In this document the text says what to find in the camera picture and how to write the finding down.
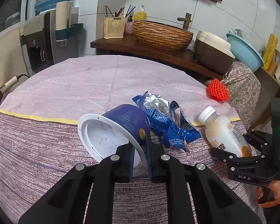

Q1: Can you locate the orange white drink bottle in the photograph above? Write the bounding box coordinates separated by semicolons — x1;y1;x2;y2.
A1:
198;106;252;157

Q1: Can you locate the red foam fruit net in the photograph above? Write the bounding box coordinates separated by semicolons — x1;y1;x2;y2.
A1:
207;78;230;102

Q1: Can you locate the blue foil snack bag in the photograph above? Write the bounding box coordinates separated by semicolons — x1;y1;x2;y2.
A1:
132;91;201;153

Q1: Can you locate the blue yogurt cup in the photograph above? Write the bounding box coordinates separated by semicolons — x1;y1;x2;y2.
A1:
78;104;150;177

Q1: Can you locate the person right hand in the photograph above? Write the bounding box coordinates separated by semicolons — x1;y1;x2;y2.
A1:
256;180;280;208

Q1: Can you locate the floral cloth cover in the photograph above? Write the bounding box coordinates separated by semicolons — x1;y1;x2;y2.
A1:
205;60;261;129

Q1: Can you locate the purple striped tablecloth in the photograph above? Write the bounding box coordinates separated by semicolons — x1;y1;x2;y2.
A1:
0;55;258;223

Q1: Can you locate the yellow plastic wrap roll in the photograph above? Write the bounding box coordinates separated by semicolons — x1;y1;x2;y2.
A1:
262;34;278;70

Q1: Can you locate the light blue plastic basin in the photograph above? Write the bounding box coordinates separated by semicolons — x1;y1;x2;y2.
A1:
226;33;264;72

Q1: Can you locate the brown rice cooker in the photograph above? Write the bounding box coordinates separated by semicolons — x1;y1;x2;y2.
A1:
194;31;235;75

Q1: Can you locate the wooden counter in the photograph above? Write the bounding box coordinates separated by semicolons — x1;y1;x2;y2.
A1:
90;35;223;80

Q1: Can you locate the bronze faucet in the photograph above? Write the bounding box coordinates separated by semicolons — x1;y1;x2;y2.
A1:
177;13;192;30

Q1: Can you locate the woven basin sink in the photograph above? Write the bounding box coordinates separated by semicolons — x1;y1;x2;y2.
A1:
133;20;194;51

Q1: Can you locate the water dispenser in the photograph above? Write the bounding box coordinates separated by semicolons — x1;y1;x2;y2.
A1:
20;9;79;73

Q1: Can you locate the yellow soap dispenser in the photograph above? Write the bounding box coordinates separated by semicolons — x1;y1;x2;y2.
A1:
134;5;147;21

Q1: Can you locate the beige chopstick holder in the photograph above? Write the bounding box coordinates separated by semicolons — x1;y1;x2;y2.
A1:
104;17;126;39

